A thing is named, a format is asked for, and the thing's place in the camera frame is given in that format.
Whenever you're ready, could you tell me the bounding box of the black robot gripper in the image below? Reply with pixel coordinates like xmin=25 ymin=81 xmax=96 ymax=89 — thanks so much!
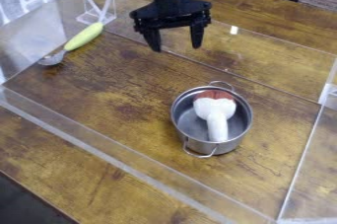
xmin=130 ymin=0 xmax=210 ymax=52

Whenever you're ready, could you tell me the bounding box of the white plush mushroom red cap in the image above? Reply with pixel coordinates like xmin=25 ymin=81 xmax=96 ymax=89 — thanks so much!
xmin=193 ymin=90 xmax=237 ymax=142

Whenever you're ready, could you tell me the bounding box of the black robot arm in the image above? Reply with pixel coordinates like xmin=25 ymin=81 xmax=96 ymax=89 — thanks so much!
xmin=129 ymin=0 xmax=212 ymax=52

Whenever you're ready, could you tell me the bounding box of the clear acrylic triangle bracket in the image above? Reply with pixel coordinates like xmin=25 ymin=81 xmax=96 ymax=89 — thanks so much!
xmin=76 ymin=0 xmax=117 ymax=25

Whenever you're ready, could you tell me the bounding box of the spoon with green handle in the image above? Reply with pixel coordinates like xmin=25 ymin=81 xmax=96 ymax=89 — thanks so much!
xmin=38 ymin=22 xmax=104 ymax=66

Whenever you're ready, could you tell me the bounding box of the clear acrylic barrier front wall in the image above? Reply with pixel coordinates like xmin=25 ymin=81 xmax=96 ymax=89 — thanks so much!
xmin=0 ymin=85 xmax=277 ymax=224

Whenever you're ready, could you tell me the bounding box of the clear acrylic right wall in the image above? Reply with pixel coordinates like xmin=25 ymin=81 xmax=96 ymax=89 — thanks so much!
xmin=277 ymin=59 xmax=337 ymax=224

